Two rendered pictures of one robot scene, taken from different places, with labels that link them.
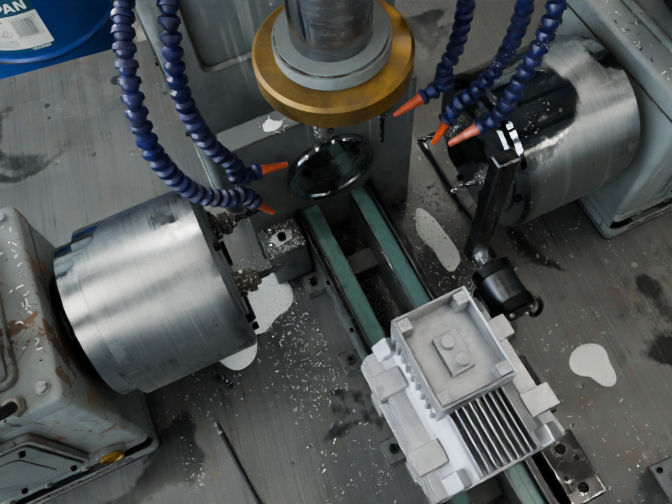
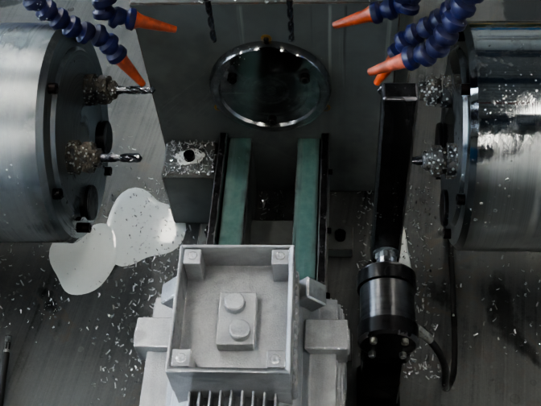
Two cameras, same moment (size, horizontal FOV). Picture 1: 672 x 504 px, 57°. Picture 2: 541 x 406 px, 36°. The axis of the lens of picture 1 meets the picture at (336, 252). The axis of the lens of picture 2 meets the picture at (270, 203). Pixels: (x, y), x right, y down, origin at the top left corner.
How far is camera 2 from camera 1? 0.33 m
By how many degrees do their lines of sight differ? 16
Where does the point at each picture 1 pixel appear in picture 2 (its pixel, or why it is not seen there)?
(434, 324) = (239, 281)
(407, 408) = (160, 374)
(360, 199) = (304, 152)
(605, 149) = not seen: outside the picture
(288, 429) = (80, 387)
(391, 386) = (155, 337)
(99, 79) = not seen: outside the picture
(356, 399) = not seen: hidden behind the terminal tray
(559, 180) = (522, 195)
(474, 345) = (270, 327)
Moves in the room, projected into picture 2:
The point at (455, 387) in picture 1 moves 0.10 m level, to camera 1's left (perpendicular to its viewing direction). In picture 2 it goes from (213, 362) to (108, 327)
